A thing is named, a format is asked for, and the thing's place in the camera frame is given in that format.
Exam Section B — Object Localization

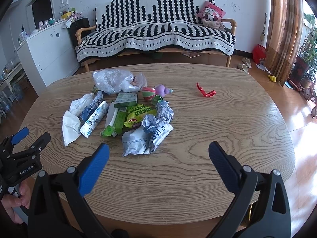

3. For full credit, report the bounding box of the blue white wrapper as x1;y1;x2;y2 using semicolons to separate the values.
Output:
79;91;103;123

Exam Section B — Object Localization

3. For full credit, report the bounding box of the black white striped blanket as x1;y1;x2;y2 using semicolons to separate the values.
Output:
76;0;235;63

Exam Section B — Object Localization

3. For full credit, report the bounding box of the red bag on floor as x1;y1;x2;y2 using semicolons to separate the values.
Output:
252;44;266;64

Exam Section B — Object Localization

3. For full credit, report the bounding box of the pink cartoon pillow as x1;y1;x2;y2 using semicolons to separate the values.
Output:
197;1;226;30

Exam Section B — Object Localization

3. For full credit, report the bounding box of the red ribbon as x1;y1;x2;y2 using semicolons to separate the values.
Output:
196;82;217;97

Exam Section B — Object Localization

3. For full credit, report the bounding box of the beige slipper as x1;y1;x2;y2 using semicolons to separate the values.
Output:
237;63;249;74
242;58;252;68

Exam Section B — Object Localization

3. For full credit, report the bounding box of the blue white wipes packet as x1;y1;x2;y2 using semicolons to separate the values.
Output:
79;101;109;138

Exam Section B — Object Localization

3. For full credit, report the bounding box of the white tissue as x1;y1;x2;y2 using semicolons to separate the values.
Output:
62;93;94;147

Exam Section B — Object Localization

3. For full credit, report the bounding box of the silver foil wrapper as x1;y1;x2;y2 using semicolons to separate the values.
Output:
156;100;174;123

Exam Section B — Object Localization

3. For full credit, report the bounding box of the purple toy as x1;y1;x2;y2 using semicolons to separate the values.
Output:
154;84;173;97

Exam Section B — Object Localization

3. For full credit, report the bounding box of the white cabinet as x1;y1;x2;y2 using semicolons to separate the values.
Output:
17;21;79;94

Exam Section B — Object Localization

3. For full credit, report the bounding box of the green white cigarette box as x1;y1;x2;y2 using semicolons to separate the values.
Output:
113;92;138;108

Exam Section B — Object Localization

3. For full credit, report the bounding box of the red green toy ball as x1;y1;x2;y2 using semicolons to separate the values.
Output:
141;87;156;102

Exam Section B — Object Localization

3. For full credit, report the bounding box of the brown curtain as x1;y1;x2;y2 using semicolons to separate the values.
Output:
264;0;304;86

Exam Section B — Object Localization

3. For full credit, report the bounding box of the potted plant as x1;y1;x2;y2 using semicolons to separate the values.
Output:
287;13;316;91

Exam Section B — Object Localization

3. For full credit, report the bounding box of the yellow toy on floor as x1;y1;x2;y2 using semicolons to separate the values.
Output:
268;75;277;83

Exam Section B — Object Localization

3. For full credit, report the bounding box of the person's left hand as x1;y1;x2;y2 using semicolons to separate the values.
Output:
1;180;31;224

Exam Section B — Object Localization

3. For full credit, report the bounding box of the clear plastic bag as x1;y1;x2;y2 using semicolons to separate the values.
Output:
92;69;147;95

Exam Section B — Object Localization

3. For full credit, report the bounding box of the yellow green chip bag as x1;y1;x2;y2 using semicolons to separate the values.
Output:
124;104;156;128

